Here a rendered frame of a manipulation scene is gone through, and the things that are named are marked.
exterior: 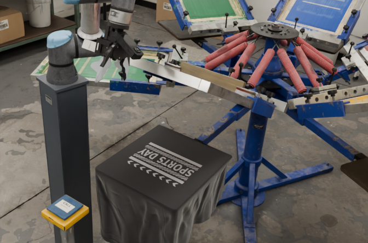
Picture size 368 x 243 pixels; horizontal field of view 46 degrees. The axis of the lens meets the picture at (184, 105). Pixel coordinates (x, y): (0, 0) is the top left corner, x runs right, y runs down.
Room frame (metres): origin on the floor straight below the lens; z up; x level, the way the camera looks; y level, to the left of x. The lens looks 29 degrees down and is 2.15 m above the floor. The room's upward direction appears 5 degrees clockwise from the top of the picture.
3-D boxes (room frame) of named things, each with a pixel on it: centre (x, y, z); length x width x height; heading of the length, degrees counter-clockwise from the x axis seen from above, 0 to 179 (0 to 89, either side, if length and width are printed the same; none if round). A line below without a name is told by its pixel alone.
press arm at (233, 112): (2.05, -0.20, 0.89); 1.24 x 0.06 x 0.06; 149
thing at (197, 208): (1.52, -0.12, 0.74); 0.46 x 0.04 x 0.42; 149
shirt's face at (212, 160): (1.62, 0.06, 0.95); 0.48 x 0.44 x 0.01; 149
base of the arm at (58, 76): (1.89, 0.60, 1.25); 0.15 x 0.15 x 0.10
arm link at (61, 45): (1.89, 0.60, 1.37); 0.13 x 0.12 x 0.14; 116
